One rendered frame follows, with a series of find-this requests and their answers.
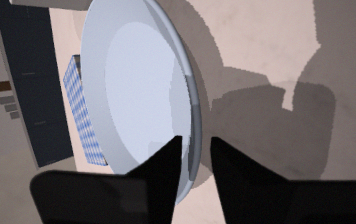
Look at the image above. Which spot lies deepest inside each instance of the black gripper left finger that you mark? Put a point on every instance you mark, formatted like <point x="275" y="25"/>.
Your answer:
<point x="113" y="198"/>

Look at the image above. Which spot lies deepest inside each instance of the grey round plate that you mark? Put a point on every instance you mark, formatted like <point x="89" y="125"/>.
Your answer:
<point x="139" y="86"/>

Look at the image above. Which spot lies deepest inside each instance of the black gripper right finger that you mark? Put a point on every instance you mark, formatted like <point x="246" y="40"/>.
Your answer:
<point x="250" y="193"/>

